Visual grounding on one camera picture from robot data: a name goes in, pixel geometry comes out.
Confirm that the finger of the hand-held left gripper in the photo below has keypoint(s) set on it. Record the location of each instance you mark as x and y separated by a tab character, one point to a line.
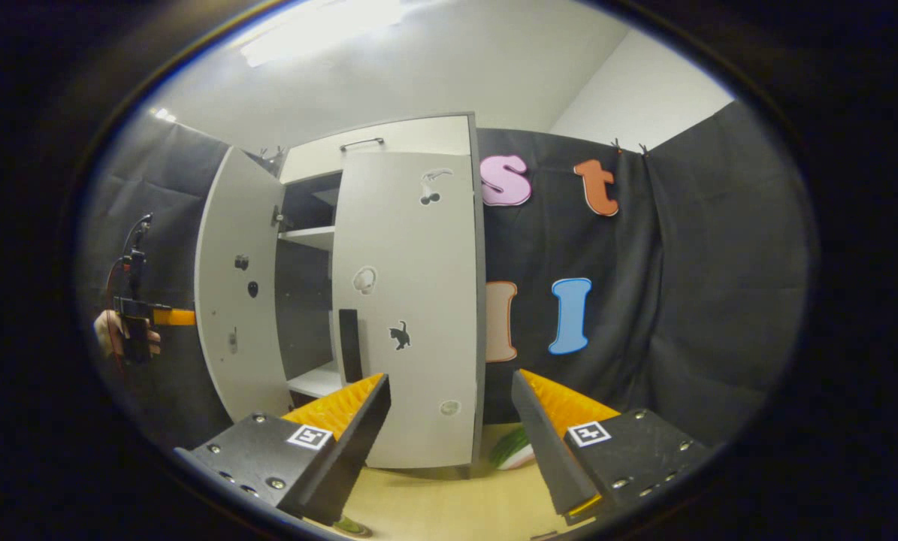
174	317

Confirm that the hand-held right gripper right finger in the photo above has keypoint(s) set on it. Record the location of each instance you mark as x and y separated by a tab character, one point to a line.
545	451

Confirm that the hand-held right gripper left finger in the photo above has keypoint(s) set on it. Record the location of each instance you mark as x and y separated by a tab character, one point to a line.
357	443

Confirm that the white grey cabinet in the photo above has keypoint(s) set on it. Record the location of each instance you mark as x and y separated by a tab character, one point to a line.
306	237

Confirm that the white door cherry sticker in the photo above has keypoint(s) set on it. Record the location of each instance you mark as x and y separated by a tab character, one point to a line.
411	248

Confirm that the watermelon slice toy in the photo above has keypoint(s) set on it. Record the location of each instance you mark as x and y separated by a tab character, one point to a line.
512	451

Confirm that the black backdrop cloth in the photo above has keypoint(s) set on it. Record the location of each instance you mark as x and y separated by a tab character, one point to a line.
719	285

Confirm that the ceiling light panel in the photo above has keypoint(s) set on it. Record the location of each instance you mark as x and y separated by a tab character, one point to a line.
321	30

